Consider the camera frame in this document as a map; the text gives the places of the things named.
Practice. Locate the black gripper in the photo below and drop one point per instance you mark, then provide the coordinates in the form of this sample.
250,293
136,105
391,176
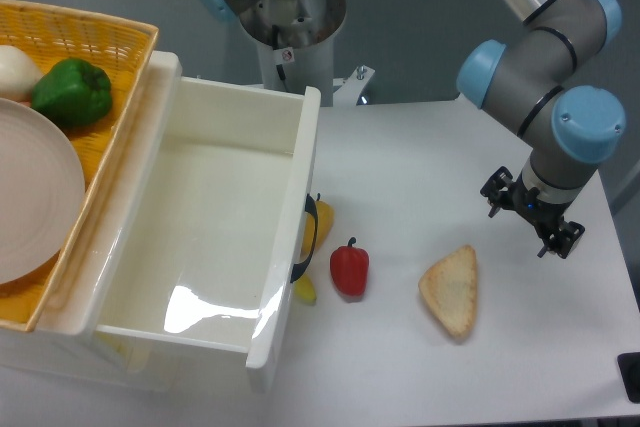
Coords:
529,199

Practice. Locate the red bell pepper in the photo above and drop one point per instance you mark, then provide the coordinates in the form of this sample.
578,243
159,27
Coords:
349,267

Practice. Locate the white drawer cabinet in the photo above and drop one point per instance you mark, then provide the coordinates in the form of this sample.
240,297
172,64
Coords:
100,297

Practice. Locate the white open drawer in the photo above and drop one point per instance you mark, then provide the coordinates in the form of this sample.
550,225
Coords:
263,233

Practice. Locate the small yellow banana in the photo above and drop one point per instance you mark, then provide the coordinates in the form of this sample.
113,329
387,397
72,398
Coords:
304,290

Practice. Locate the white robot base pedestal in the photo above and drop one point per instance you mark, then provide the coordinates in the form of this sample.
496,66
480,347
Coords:
295,41

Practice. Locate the black object at edge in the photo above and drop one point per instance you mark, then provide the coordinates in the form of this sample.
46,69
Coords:
629,367

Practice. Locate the triangle toast bread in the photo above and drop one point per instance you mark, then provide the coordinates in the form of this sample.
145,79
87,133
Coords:
449,289

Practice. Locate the yellow woven basket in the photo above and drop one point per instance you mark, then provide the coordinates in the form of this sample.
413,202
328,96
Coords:
93,63

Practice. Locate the yellow bell pepper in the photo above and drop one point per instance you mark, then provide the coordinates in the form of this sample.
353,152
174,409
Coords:
325,217

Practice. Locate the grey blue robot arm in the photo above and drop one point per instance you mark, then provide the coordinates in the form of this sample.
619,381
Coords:
570,131

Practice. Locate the white onion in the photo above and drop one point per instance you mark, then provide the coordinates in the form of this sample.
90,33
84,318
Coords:
19,74

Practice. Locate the pink round plate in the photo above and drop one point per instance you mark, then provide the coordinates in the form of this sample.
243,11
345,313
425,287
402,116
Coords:
42,189

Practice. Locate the green bell pepper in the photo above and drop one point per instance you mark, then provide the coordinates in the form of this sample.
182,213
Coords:
73,94

